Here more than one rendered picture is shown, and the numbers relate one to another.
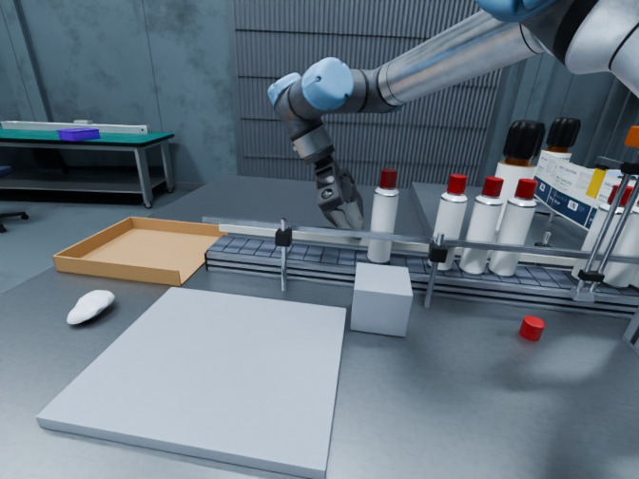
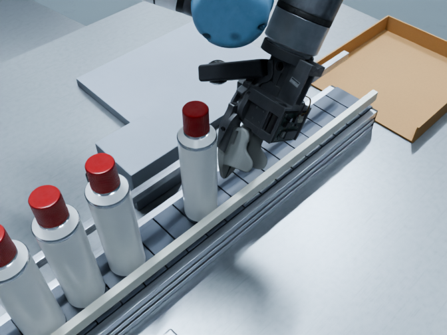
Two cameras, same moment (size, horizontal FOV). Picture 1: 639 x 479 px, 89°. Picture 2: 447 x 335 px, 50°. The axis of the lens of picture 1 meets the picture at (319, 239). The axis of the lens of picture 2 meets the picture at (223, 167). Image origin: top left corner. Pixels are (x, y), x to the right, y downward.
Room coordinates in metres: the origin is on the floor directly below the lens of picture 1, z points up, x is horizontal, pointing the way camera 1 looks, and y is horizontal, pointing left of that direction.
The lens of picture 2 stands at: (0.97, -0.46, 1.46)
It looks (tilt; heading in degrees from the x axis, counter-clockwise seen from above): 48 degrees down; 128
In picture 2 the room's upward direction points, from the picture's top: straight up
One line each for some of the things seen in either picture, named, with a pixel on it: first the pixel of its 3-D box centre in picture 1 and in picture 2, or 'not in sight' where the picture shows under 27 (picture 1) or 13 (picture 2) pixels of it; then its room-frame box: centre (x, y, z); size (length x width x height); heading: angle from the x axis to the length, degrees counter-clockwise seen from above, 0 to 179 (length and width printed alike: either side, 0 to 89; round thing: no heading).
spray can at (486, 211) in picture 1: (482, 226); (68, 250); (0.64, -0.34, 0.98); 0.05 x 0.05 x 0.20
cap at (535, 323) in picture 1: (532, 328); not in sight; (0.49, -0.40, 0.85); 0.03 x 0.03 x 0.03
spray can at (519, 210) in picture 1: (513, 228); (20, 287); (0.63, -0.40, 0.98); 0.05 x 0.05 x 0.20
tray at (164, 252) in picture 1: (151, 246); (398, 71); (0.75, 0.43, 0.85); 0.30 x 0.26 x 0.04; 82
